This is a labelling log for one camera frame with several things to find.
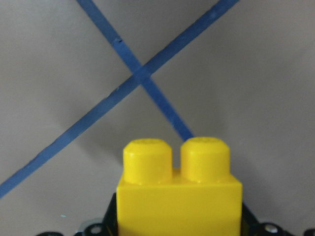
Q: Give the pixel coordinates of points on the yellow toy block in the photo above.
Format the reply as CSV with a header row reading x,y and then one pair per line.
x,y
200,198

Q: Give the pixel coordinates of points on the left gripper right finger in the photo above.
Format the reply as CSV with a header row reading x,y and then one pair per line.
x,y
249,222

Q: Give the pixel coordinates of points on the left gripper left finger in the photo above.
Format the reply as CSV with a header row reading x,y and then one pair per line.
x,y
109,223

